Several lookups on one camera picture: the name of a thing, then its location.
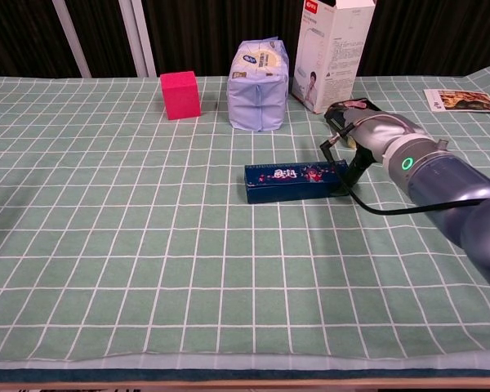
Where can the double white frame post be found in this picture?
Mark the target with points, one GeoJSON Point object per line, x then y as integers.
{"type": "Point", "coordinates": [138, 41]}

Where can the green checked tablecloth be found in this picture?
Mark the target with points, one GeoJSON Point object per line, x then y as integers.
{"type": "Point", "coordinates": [126, 224]}

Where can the white open carton box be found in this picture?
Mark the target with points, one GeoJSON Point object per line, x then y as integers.
{"type": "Point", "coordinates": [335, 53]}

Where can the thin white frame post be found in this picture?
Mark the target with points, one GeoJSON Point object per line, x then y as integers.
{"type": "Point", "coordinates": [71, 41]}

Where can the black gold luncheon meat can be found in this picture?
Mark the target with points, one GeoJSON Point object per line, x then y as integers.
{"type": "Point", "coordinates": [339, 110]}

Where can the light blue tissue pack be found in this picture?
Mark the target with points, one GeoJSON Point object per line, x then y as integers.
{"type": "Point", "coordinates": [256, 94]}

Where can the black pleated curtain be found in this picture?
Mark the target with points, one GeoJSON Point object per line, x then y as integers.
{"type": "Point", "coordinates": [212, 24]}

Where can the printed photo card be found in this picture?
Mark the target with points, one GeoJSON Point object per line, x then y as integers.
{"type": "Point", "coordinates": [461, 100]}

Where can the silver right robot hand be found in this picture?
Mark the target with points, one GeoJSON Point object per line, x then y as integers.
{"type": "Point", "coordinates": [386, 130]}

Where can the blue glasses case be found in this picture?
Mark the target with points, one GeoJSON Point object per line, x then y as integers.
{"type": "Point", "coordinates": [294, 183]}

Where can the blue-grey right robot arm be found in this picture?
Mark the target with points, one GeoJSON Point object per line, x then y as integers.
{"type": "Point", "coordinates": [453, 183]}

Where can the pink foam cube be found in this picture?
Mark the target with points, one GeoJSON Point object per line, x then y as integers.
{"type": "Point", "coordinates": [180, 96]}

